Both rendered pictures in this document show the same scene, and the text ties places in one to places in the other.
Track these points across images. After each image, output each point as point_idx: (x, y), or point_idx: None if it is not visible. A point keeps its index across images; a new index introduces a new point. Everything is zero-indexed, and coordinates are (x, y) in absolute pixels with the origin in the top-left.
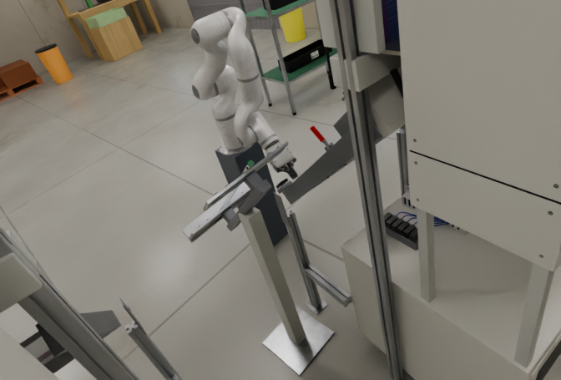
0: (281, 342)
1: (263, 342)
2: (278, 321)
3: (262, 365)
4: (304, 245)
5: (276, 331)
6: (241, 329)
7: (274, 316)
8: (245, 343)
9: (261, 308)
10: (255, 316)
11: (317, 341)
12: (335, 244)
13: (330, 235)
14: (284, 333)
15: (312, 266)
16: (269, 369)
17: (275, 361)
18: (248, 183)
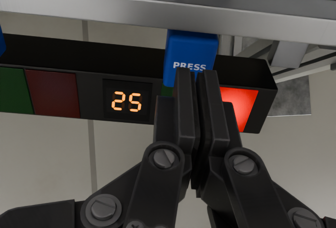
0: (289, 87)
1: (309, 114)
2: (266, 124)
3: (331, 87)
4: (239, 52)
5: (281, 110)
6: (317, 166)
7: (263, 138)
8: (328, 138)
9: (268, 169)
10: (287, 166)
11: (249, 42)
12: (65, 162)
13: (50, 190)
14: (276, 96)
15: (222, 52)
16: (328, 74)
17: (314, 76)
18: None
